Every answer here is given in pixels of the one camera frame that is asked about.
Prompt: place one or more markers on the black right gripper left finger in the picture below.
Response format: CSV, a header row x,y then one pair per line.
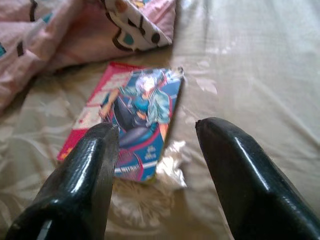
x,y
75,187

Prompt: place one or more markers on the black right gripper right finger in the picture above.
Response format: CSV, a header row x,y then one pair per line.
x,y
250,187

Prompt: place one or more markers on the colourful comic book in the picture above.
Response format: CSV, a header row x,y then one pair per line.
x,y
140,105

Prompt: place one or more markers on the pink cartoon print blanket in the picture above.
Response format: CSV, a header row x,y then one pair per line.
x,y
62,32

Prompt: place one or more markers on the beige floral bed sheet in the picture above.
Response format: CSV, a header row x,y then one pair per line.
x,y
250,75

